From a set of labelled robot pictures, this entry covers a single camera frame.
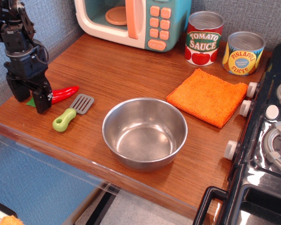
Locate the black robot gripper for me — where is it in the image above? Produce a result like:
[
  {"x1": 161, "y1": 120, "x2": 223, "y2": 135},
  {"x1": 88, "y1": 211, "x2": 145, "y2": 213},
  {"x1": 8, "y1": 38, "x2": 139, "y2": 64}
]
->
[{"x1": 4, "y1": 44, "x2": 53, "y2": 114}]

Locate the red toy chili pepper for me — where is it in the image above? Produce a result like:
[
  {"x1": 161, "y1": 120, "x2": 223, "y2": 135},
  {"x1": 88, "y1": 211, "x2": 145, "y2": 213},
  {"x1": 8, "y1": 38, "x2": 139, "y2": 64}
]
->
[{"x1": 40, "y1": 86, "x2": 79, "y2": 109}]

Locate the green handled grey toy spatula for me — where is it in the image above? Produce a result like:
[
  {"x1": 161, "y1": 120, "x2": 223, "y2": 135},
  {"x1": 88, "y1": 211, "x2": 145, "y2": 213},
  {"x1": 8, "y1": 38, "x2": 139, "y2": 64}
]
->
[{"x1": 52, "y1": 94, "x2": 94, "y2": 133}]

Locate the black toy stove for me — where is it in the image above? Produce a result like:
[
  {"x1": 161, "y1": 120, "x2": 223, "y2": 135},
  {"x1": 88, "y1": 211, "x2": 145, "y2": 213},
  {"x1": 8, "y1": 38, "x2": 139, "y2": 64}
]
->
[{"x1": 193, "y1": 43, "x2": 281, "y2": 225}]

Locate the white stove knob middle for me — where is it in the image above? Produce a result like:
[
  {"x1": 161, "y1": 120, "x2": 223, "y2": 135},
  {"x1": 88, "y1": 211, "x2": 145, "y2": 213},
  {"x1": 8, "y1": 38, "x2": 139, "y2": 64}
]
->
[{"x1": 239, "y1": 100, "x2": 251, "y2": 117}]

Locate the clear acrylic barrier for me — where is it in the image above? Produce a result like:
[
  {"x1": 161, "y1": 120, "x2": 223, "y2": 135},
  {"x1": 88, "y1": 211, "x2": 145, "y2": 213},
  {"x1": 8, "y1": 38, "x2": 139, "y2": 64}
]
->
[{"x1": 0, "y1": 125, "x2": 194, "y2": 225}]

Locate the white stove knob lower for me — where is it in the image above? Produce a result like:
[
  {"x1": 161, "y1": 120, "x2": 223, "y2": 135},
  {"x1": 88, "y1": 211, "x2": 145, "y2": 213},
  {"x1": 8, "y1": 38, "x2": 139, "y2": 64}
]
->
[{"x1": 224, "y1": 140, "x2": 238, "y2": 160}]

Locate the silver metal pot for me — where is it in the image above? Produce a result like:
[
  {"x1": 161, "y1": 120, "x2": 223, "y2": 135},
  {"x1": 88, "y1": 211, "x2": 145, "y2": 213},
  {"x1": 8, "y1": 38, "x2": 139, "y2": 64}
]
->
[{"x1": 102, "y1": 97, "x2": 188, "y2": 173}]

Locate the pineapple slices can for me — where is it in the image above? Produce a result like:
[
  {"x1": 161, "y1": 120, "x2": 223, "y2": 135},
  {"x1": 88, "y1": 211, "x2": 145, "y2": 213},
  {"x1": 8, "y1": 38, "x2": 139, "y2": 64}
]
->
[{"x1": 222, "y1": 31, "x2": 266, "y2": 76}]

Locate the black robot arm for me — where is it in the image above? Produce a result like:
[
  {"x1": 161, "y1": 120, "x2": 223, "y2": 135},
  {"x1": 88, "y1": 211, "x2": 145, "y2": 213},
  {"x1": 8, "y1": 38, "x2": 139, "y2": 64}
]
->
[{"x1": 0, "y1": 0, "x2": 53, "y2": 114}]

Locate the white stove knob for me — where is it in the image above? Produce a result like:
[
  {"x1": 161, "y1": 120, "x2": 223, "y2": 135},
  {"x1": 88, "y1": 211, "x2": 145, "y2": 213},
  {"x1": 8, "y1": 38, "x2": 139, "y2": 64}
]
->
[
  {"x1": 246, "y1": 82, "x2": 258, "y2": 98},
  {"x1": 224, "y1": 140, "x2": 238, "y2": 160},
  {"x1": 239, "y1": 100, "x2": 251, "y2": 117}
]

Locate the orange fuzzy object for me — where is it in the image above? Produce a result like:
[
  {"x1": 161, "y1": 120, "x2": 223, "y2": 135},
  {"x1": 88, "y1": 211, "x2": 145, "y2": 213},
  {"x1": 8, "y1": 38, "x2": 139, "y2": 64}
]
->
[{"x1": 0, "y1": 215, "x2": 24, "y2": 225}]

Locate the tomato sauce can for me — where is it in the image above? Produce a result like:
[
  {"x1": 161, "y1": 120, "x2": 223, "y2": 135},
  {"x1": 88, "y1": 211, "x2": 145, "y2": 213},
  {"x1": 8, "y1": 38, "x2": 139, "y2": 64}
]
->
[{"x1": 185, "y1": 11, "x2": 224, "y2": 66}]

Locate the white stove knob upper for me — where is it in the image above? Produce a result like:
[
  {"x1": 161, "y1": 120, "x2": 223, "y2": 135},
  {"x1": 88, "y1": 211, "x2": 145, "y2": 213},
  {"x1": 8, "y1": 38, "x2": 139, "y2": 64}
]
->
[{"x1": 246, "y1": 82, "x2": 258, "y2": 98}]

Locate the toy microwave oven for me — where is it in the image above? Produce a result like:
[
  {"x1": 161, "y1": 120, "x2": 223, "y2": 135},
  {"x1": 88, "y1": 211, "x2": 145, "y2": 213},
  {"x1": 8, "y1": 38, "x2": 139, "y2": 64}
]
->
[{"x1": 74, "y1": 0, "x2": 192, "y2": 52}]

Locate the orange folded cloth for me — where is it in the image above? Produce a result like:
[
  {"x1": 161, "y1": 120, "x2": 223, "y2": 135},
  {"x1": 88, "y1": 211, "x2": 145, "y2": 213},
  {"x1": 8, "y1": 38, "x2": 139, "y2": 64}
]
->
[{"x1": 166, "y1": 68, "x2": 248, "y2": 128}]

